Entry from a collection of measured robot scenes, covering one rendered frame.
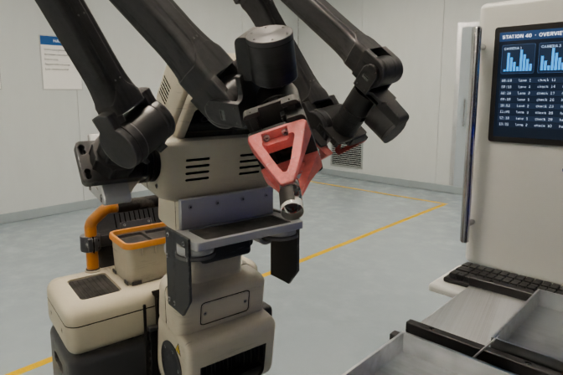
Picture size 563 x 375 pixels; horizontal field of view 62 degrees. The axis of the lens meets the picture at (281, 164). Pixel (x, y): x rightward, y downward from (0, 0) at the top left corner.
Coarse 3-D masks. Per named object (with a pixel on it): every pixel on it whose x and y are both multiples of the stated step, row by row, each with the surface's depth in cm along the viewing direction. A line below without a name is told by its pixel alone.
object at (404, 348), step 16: (400, 336) 77; (416, 336) 76; (384, 352) 73; (400, 352) 77; (416, 352) 76; (432, 352) 74; (448, 352) 72; (352, 368) 67; (368, 368) 70; (384, 368) 73; (400, 368) 73; (416, 368) 73; (432, 368) 73; (448, 368) 72; (464, 368) 71; (480, 368) 69; (496, 368) 67
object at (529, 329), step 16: (528, 304) 89; (544, 304) 94; (560, 304) 92; (512, 320) 82; (528, 320) 88; (544, 320) 88; (560, 320) 88; (512, 336) 82; (528, 336) 82; (544, 336) 82; (560, 336) 82; (512, 352) 74; (528, 352) 72; (544, 352) 77; (560, 352) 77; (560, 368) 69
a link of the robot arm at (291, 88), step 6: (258, 90) 62; (264, 90) 60; (270, 90) 59; (276, 90) 58; (282, 90) 58; (288, 90) 59; (294, 90) 60; (258, 96) 61; (264, 96) 59; (270, 96) 58; (282, 96) 58; (258, 102) 60; (264, 102) 58
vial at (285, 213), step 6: (282, 186) 46; (294, 186) 46; (294, 192) 45; (300, 192) 46; (300, 198) 44; (282, 204) 44; (288, 204) 43; (294, 204) 43; (300, 204) 44; (282, 210) 44; (288, 210) 44; (294, 210) 44; (300, 210) 44; (282, 216) 44; (288, 216) 44; (294, 216) 44; (300, 216) 44
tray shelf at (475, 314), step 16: (448, 304) 96; (464, 304) 96; (480, 304) 96; (496, 304) 96; (512, 304) 96; (432, 320) 89; (448, 320) 89; (464, 320) 89; (480, 320) 89; (496, 320) 89; (464, 336) 83; (480, 336) 83
